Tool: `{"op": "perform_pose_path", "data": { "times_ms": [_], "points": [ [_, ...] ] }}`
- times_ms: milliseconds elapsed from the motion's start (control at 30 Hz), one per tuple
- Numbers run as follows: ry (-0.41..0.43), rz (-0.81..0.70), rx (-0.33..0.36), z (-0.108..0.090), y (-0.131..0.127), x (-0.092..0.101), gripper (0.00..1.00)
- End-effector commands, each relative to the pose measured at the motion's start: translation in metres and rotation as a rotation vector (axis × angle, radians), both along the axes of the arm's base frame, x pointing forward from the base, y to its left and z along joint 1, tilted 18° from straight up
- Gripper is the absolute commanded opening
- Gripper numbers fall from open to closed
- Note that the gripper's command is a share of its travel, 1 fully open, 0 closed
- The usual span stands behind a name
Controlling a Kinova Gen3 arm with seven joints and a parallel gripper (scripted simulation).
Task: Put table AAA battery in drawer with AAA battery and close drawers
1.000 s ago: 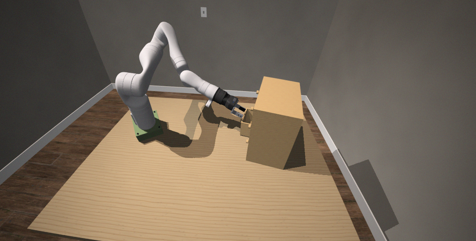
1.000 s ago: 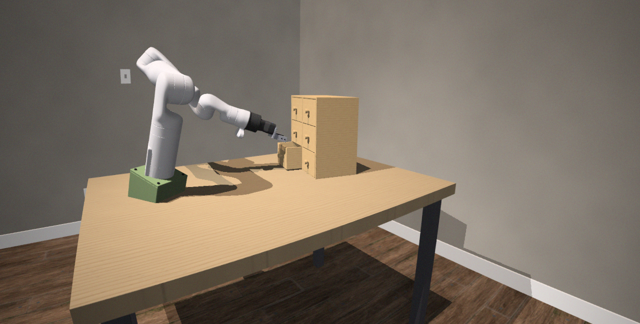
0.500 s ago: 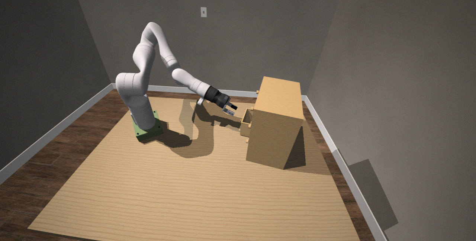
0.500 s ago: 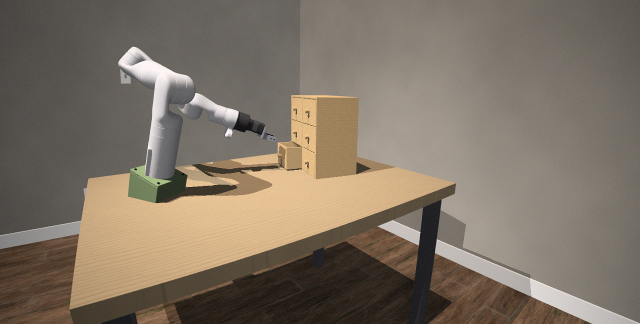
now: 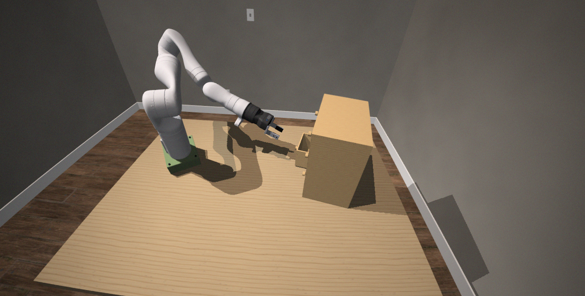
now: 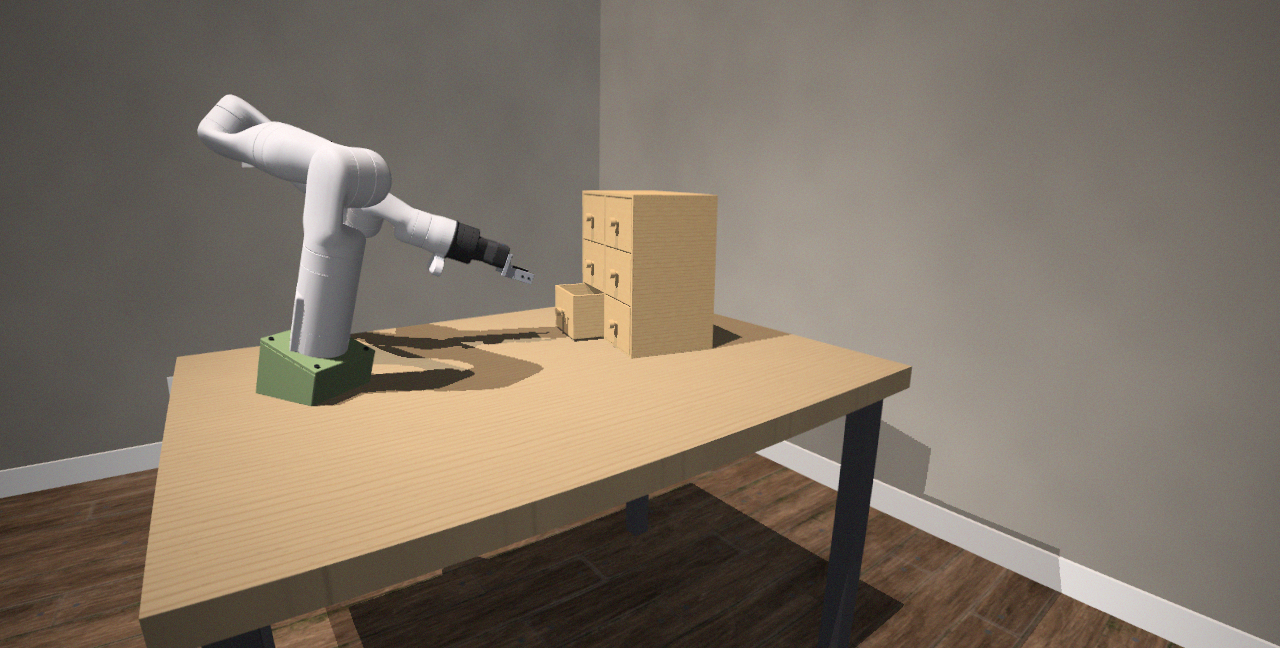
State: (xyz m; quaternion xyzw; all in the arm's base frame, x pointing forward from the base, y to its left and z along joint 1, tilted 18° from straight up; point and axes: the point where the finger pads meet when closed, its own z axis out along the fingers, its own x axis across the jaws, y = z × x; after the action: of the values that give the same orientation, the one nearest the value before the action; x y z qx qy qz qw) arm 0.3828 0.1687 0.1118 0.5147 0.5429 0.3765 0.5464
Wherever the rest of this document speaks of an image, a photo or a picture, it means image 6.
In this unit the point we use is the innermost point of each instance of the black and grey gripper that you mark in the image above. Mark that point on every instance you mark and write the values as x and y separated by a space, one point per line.
463 243

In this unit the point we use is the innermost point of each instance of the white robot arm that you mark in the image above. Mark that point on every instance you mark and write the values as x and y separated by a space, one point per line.
346 187

